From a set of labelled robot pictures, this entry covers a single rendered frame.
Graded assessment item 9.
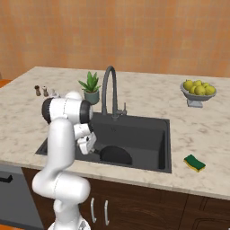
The grey dishwasher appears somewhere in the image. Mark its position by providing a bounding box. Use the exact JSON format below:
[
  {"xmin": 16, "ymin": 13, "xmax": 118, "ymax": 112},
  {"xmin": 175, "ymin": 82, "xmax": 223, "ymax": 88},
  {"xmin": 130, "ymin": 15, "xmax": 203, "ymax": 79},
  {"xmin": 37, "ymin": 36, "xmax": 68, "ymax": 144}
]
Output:
[{"xmin": 0, "ymin": 163, "xmax": 45, "ymax": 230}]

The green and yellow sponge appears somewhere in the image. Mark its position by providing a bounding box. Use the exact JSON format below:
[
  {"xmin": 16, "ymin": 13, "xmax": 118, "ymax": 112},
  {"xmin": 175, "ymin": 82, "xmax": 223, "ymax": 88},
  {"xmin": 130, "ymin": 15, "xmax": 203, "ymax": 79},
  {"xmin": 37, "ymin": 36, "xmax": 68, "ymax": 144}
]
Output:
[{"xmin": 182, "ymin": 154, "xmax": 207, "ymax": 173}]

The black frying pan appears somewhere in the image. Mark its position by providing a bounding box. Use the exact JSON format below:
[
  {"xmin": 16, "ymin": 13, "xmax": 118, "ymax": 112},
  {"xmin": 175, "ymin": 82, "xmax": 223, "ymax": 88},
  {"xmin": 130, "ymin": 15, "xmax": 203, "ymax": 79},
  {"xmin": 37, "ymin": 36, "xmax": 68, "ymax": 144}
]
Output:
[{"xmin": 93, "ymin": 146, "xmax": 133, "ymax": 166}]

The small white shaker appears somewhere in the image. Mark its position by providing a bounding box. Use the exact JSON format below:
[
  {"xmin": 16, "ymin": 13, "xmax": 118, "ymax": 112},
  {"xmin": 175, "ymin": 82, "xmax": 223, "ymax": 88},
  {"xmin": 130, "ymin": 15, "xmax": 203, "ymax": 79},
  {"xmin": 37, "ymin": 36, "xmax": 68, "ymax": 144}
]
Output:
[{"xmin": 49, "ymin": 88, "xmax": 61, "ymax": 99}]

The brown pepper shaker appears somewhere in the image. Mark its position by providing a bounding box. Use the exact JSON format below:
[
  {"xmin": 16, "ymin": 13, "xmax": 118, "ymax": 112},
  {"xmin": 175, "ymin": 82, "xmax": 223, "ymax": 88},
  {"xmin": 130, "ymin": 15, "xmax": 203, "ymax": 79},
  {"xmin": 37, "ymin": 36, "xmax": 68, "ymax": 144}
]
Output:
[{"xmin": 33, "ymin": 84, "xmax": 42, "ymax": 97}]

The silver cupboard door handle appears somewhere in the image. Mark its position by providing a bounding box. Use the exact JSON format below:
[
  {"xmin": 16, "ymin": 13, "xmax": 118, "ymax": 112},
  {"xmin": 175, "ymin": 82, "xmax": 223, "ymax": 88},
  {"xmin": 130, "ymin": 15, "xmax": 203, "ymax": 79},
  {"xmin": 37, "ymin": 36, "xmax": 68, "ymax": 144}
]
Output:
[
  {"xmin": 90, "ymin": 197, "xmax": 98, "ymax": 225},
  {"xmin": 103, "ymin": 199, "xmax": 111, "ymax": 226}
]

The green plant in grey pot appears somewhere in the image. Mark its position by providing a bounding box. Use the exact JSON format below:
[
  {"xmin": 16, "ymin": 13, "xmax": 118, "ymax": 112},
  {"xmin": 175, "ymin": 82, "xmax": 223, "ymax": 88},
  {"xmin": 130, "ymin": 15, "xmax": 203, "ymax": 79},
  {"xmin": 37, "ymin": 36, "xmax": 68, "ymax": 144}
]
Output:
[{"xmin": 77, "ymin": 71, "xmax": 102, "ymax": 106}]

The dark wood drawer cabinet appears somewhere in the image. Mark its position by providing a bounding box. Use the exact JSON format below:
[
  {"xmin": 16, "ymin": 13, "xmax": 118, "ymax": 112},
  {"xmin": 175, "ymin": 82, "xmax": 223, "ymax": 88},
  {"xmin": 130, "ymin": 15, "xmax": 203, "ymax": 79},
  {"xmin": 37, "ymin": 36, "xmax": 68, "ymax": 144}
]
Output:
[{"xmin": 179, "ymin": 193, "xmax": 230, "ymax": 230}]

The dark grey arched tap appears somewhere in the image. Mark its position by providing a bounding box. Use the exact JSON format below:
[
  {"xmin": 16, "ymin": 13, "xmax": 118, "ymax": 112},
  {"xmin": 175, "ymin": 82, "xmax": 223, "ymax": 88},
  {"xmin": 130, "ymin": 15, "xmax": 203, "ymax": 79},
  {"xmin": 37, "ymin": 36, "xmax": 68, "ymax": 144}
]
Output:
[{"xmin": 101, "ymin": 65, "xmax": 128, "ymax": 122}]

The black dishwasher handle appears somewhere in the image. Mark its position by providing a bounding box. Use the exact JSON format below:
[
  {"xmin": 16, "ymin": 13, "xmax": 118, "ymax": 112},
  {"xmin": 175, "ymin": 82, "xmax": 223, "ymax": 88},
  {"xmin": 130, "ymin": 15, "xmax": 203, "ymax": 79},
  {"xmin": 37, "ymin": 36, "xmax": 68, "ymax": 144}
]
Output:
[{"xmin": 0, "ymin": 174, "xmax": 13, "ymax": 184}]

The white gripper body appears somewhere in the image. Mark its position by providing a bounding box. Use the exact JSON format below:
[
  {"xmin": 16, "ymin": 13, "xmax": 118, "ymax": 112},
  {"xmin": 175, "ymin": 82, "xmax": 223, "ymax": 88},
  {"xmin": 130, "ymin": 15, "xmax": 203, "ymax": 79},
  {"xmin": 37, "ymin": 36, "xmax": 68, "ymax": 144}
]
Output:
[{"xmin": 76, "ymin": 134, "xmax": 98, "ymax": 155}]

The brown and white salt shaker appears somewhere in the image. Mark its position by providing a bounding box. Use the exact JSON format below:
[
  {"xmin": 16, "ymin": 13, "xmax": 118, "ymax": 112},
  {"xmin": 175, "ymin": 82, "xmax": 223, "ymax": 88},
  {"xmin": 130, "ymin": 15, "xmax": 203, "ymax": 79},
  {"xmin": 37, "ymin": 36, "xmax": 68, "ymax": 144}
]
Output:
[{"xmin": 41, "ymin": 85, "xmax": 50, "ymax": 98}]

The dark wood cupboard door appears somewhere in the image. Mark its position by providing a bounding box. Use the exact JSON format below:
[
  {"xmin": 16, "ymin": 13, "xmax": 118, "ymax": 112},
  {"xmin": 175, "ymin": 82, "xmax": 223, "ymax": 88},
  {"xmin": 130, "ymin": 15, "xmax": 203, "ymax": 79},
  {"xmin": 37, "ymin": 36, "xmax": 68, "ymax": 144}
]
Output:
[
  {"xmin": 98, "ymin": 179, "xmax": 190, "ymax": 230},
  {"xmin": 21, "ymin": 166, "xmax": 102, "ymax": 230}
]

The dark grey sink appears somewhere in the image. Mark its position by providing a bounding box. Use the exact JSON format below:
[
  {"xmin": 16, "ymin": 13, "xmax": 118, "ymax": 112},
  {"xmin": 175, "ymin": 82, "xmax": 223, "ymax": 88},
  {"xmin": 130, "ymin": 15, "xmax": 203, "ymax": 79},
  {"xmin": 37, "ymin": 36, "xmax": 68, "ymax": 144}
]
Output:
[{"xmin": 35, "ymin": 111, "xmax": 173, "ymax": 174}]

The grey fruit bowl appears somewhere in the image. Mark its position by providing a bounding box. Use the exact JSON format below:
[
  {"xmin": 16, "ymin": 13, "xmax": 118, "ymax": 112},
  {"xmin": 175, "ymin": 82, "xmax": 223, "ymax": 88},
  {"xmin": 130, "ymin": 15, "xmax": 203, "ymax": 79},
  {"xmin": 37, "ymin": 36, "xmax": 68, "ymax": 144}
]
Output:
[{"xmin": 179, "ymin": 82, "xmax": 217, "ymax": 109}]

